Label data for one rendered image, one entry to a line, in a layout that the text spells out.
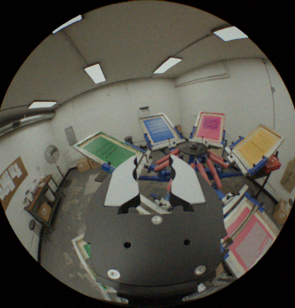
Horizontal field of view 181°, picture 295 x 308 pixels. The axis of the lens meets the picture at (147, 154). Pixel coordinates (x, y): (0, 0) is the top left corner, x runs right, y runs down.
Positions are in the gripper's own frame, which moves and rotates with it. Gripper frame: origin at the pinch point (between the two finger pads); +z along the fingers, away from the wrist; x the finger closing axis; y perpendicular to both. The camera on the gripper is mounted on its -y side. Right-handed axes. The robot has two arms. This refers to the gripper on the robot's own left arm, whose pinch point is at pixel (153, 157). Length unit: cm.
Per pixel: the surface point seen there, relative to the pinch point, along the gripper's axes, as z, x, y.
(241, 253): -31, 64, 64
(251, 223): -11, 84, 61
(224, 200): 21, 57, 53
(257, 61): 87, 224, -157
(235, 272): -45, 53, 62
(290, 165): -6, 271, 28
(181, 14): 67, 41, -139
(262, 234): -31, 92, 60
